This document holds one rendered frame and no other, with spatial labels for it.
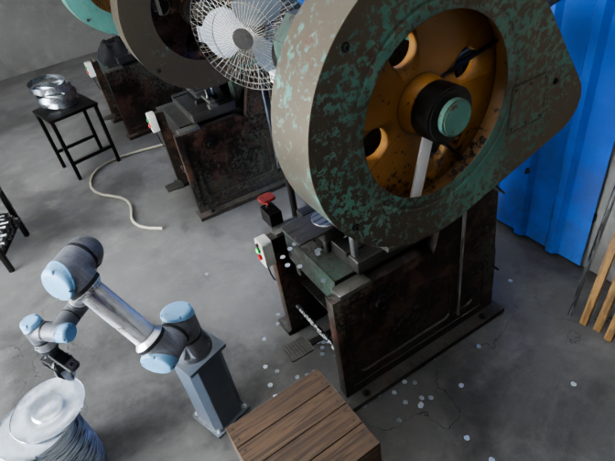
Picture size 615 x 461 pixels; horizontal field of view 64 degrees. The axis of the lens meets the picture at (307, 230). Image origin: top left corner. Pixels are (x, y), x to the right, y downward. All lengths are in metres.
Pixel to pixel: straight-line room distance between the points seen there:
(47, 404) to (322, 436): 1.11
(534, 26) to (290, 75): 0.71
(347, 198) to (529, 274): 1.73
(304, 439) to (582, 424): 1.12
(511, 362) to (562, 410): 0.27
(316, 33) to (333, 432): 1.28
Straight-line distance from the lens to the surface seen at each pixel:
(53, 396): 2.31
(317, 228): 1.88
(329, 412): 1.86
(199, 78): 2.93
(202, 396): 2.11
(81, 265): 1.69
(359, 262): 1.82
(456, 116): 1.33
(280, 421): 1.87
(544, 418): 2.31
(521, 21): 1.51
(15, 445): 2.28
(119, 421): 2.55
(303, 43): 1.18
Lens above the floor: 1.93
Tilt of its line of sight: 38 degrees down
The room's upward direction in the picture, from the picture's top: 10 degrees counter-clockwise
